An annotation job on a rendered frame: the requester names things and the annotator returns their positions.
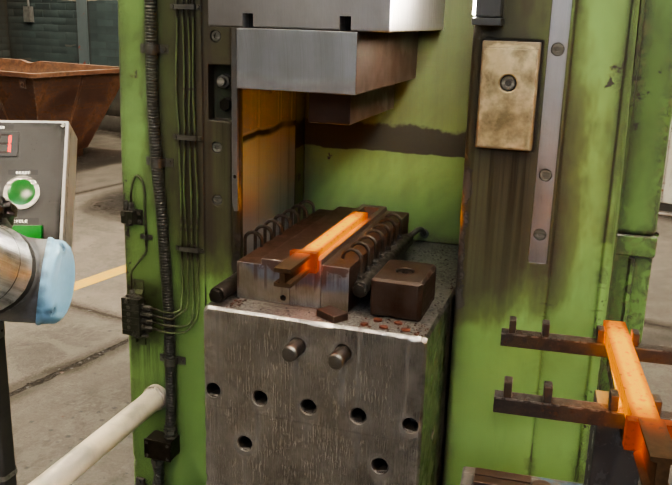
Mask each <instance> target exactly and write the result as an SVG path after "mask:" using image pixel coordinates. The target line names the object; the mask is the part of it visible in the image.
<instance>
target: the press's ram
mask: <svg viewBox="0 0 672 485"><path fill-rule="evenodd" d="M444 13H445V0H208V25H209V26H213V27H242V28H248V27H254V28H270V29H298V30H327V31H355V32H383V33H392V32H414V31H437V30H443V28H444Z"/></svg>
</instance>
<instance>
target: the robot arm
mask: <svg viewBox="0 0 672 485"><path fill-rule="evenodd" d="M17 213H18V208H17V206H15V205H14V204H12V202H11V201H5V198H4V197H3V196H1V195H0V321H7V322H23V323H36V325H41V324H54V323H57V322H59V321H60V320H61V319H62V318H63V317H64V316H65V314H66V313H67V311H68V309H69V306H70V303H71V300H72V296H73V291H74V283H75V262H74V256H73V252H72V250H71V248H70V246H69V245H68V244H67V243H66V242H65V241H63V240H55V239H53V238H52V237H48V239H38V238H29V237H26V236H24V235H22V234H20V233H19V232H17V231H15V230H13V229H12V227H13V225H14V217H17Z"/></svg>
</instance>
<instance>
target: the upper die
mask: <svg viewBox="0 0 672 485"><path fill-rule="evenodd" d="M236 38H237V88H240V89H257V90H274V91H290V92H307V93H324V94H341V95H357V94H361V93H365V92H368V91H372V90H375V89H379V88H382V87H386V86H389V85H393V84H397V83H400V82H404V81H407V80H411V79H414V78H416V69H417V50H418V31H414V32H392V33H383V32H355V31H327V30H298V29H270V28H254V27H248V28H242V27H237V29H236Z"/></svg>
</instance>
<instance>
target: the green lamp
mask: <svg viewBox="0 0 672 485"><path fill-rule="evenodd" d="M7 195H8V198H9V200H10V201H11V202H12V203H14V204H17V205H24V204H27V203H29V202H30V201H31V200H32V199H33V198H34V196H35V187H34V185H33V184H32V183H31V182H30V181H28V180H24V179H20V180H16V181H14V182H13V183H12V184H11V185H10V186H9V188H8V191H7Z"/></svg>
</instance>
